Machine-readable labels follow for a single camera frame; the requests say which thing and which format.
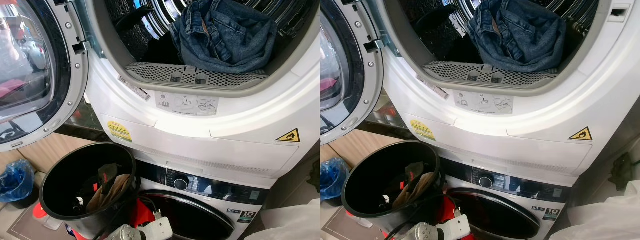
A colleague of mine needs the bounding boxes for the white barcode label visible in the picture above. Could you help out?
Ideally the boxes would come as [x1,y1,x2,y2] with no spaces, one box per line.
[416,74,450,100]
[117,75,152,102]

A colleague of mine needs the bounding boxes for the blue plastic bag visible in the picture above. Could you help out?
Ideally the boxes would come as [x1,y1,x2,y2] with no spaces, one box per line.
[0,159,36,203]
[320,156,350,201]

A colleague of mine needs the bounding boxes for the red orange object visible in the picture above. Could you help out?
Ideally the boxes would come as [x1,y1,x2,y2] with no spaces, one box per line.
[129,197,156,228]
[435,195,463,226]

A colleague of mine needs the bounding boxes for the yellow fire warning triangle sticker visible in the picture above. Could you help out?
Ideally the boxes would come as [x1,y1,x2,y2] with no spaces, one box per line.
[568,126,594,142]
[275,128,301,144]

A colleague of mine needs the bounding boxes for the white cloth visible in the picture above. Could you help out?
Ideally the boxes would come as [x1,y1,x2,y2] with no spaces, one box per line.
[257,199,321,240]
[547,194,640,240]

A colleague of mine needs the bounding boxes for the brown trousers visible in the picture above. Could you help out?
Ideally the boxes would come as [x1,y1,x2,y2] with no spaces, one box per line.
[392,171,437,209]
[86,174,132,212]

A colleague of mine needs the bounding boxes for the grey floor mat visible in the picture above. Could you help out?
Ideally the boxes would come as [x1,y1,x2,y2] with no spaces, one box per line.
[322,205,386,240]
[7,202,71,240]

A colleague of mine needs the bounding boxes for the white washing machine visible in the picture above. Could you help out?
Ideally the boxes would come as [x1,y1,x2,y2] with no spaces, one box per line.
[127,160,278,240]
[435,157,573,240]

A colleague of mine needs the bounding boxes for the white tumble dryer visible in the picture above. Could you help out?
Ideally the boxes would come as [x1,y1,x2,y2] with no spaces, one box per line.
[372,0,640,188]
[52,0,321,188]

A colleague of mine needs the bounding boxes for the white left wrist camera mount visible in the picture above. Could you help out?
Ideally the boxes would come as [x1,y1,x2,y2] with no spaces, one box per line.
[142,216,174,240]
[436,214,472,240]

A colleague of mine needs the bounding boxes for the black laundry bucket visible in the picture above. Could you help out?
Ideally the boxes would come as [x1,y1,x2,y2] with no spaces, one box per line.
[39,142,142,240]
[341,140,446,233]

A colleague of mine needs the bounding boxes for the dark garment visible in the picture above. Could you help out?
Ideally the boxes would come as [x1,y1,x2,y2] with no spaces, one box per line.
[96,162,120,188]
[404,161,426,186]

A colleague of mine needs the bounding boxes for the dark round washer door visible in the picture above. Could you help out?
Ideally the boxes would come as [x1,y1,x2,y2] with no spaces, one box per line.
[137,190,236,240]
[446,187,542,240]

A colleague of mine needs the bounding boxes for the grey perforated lint filter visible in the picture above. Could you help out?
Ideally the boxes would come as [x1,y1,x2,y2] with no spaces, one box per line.
[422,61,560,85]
[124,62,268,87]

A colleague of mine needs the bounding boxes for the dark green object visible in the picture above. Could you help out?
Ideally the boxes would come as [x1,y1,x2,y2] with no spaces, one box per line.
[607,152,633,191]
[307,160,321,193]

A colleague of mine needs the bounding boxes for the round glass dryer door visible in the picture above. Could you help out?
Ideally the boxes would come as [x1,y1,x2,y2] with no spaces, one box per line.
[320,10,385,147]
[0,0,90,153]

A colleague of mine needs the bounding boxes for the yellow energy label sticker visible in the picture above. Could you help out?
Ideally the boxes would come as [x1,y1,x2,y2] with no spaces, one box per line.
[107,120,133,143]
[410,119,436,142]

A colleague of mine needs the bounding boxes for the white instruction sticker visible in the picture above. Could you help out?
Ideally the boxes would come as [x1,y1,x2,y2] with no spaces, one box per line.
[454,90,514,116]
[155,91,220,117]

